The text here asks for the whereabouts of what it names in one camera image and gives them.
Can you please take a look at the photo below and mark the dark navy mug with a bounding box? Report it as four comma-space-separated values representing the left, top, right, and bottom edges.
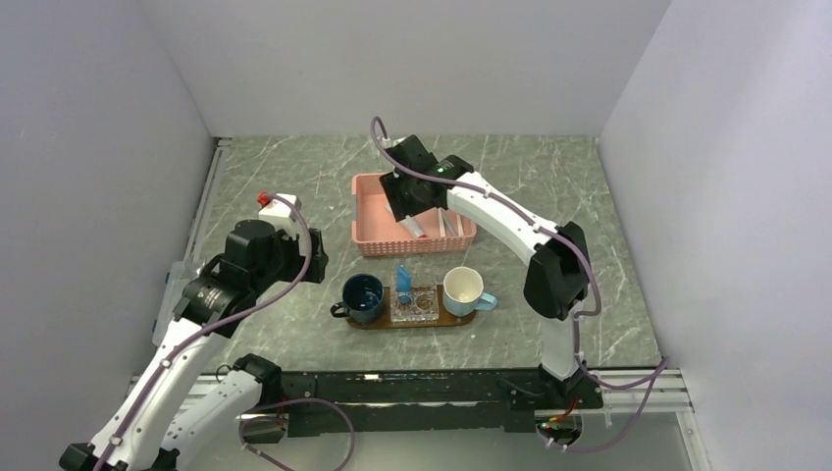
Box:
330, 274, 385, 325

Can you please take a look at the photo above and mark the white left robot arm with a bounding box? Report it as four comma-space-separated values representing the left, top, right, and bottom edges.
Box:
59, 219, 329, 470

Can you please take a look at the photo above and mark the white and light-blue mug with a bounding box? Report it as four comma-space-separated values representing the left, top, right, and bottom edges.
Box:
442, 266, 497, 318

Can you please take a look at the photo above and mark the silver toothpaste tube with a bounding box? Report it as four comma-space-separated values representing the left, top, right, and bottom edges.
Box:
397, 216, 427, 239

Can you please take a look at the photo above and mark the clear textured glass dish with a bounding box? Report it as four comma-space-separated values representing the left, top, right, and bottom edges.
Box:
390, 285, 440, 325

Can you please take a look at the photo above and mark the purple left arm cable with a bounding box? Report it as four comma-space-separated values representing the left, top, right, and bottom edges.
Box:
93, 193, 357, 471

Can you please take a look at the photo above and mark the blue toothpaste tube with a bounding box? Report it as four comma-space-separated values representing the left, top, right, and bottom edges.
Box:
395, 263, 413, 304

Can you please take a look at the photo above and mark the clear plastic screw box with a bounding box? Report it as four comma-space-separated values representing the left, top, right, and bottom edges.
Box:
152, 259, 205, 346

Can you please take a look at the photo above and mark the oval wooden tray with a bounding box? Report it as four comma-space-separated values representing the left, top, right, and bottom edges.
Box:
345, 285, 479, 331

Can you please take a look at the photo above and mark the pink perforated plastic basket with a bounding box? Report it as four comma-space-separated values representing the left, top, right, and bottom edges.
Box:
351, 173, 477, 257

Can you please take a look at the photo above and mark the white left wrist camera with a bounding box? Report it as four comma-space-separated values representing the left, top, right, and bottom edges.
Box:
257, 191, 300, 237

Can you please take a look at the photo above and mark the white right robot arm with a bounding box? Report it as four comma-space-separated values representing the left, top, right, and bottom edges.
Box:
371, 135, 599, 407

